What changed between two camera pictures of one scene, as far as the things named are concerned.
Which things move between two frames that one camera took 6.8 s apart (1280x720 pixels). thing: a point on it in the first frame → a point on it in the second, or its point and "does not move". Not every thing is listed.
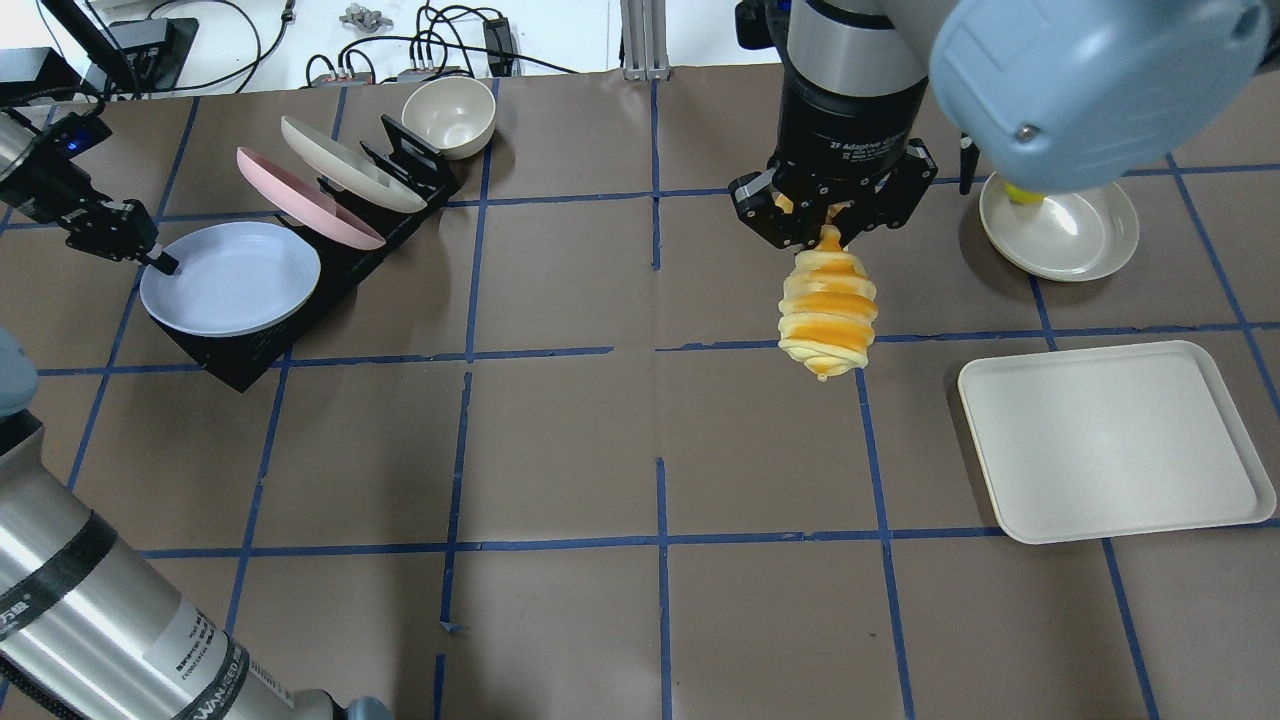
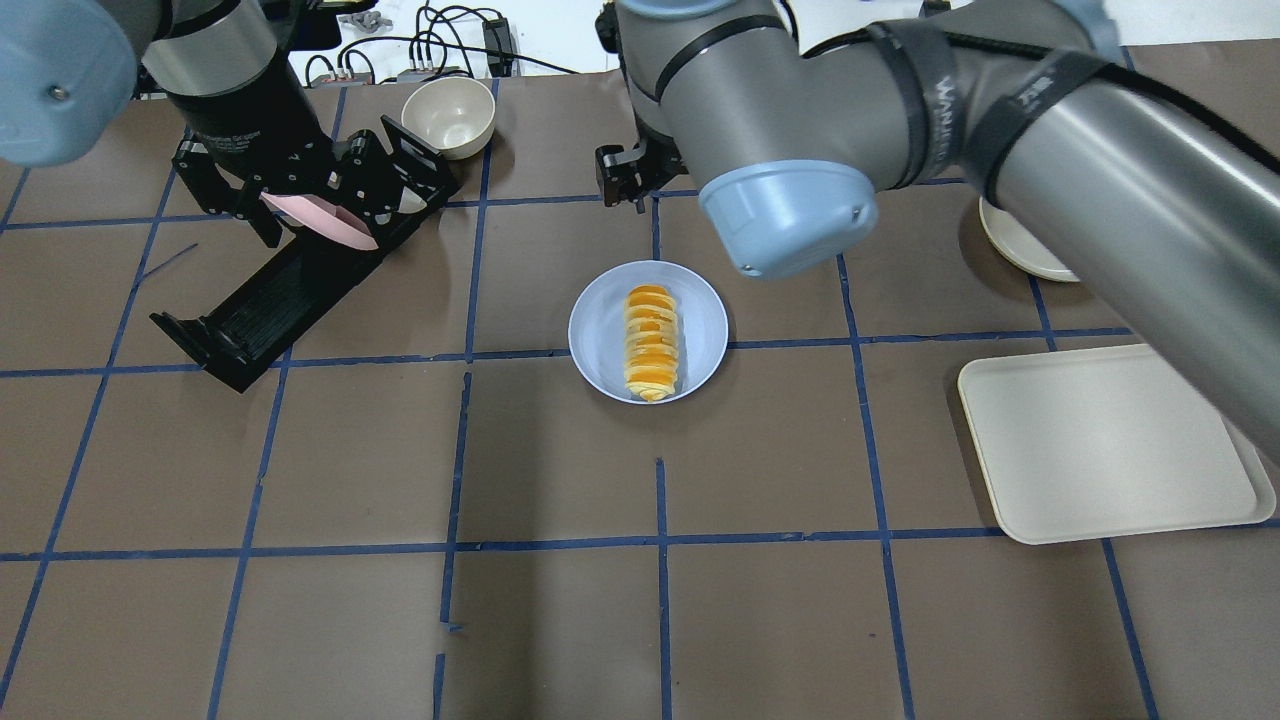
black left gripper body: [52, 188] → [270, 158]
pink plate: [302, 206] does not move
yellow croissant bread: [828, 308] → [651, 352]
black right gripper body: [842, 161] → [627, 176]
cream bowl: [454, 115] does not move
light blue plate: [233, 278] → [647, 331]
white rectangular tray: [1110, 441] does not move
